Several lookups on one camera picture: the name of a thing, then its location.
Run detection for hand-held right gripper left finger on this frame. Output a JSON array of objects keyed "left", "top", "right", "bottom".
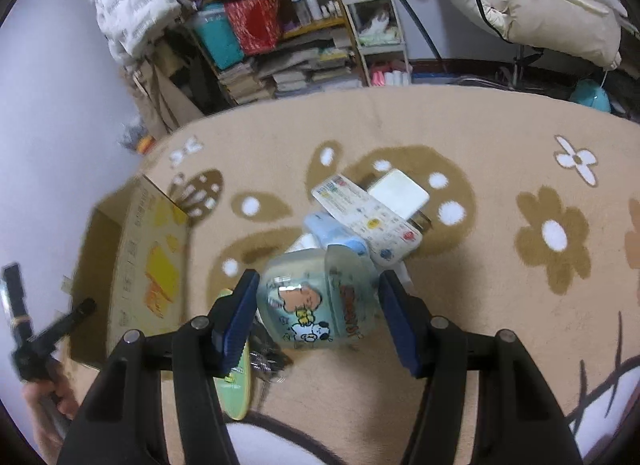
[{"left": 57, "top": 269, "right": 260, "bottom": 465}]

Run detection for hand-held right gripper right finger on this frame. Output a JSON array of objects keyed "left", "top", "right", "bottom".
[{"left": 378, "top": 270, "right": 583, "bottom": 465}]

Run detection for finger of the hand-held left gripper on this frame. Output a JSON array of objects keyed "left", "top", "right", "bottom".
[{"left": 32, "top": 297, "right": 97, "bottom": 352}]

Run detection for light blue cartoon jar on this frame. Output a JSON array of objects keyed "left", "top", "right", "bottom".
[{"left": 256, "top": 244, "right": 385, "bottom": 352}]

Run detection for cardboard box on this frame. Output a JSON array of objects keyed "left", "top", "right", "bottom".
[{"left": 69, "top": 174, "right": 222, "bottom": 372}]

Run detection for white remote control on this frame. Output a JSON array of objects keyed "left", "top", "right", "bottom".
[{"left": 311, "top": 174, "right": 424, "bottom": 267}]

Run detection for light blue bottle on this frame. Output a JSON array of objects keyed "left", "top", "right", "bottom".
[{"left": 304, "top": 212, "right": 370, "bottom": 258}]

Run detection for person's left hand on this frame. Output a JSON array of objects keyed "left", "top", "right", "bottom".
[{"left": 21, "top": 359, "right": 82, "bottom": 452}]

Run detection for clear plastic item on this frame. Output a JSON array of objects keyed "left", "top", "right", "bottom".
[{"left": 248, "top": 322, "right": 293, "bottom": 387}]

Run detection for green round board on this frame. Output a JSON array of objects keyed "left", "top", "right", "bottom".
[{"left": 214, "top": 289, "right": 252, "bottom": 422}]

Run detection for beige flower printed blanket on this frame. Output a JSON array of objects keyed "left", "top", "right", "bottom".
[{"left": 30, "top": 84, "right": 640, "bottom": 465}]

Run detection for white square box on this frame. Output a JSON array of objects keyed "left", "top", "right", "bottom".
[{"left": 366, "top": 168, "right": 432, "bottom": 222}]

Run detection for colourful small items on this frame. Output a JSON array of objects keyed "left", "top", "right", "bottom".
[{"left": 116, "top": 120, "right": 155, "bottom": 157}]

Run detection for flattened cardboard sheets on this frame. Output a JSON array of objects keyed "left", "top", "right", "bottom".
[{"left": 131, "top": 39, "right": 203, "bottom": 142}]

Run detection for stack of books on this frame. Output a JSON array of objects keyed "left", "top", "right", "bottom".
[{"left": 216, "top": 38, "right": 360, "bottom": 106}]

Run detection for teal storage bin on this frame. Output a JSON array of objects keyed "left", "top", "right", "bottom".
[{"left": 191, "top": 2, "right": 247, "bottom": 71}]

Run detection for white trolley cart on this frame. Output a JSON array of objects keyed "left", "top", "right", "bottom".
[{"left": 339, "top": 0, "right": 415, "bottom": 89}]

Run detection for red bag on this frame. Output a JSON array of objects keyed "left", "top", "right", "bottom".
[{"left": 223, "top": 0, "right": 282, "bottom": 56}]

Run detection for white puffer jacket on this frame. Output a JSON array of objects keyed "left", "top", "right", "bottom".
[{"left": 89, "top": 0, "right": 185, "bottom": 67}]

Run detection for row of white bottles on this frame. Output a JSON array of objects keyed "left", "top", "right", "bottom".
[{"left": 287, "top": 0, "right": 345, "bottom": 26}]

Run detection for cream coat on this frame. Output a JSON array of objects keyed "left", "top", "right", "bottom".
[{"left": 424, "top": 0, "right": 630, "bottom": 71}]

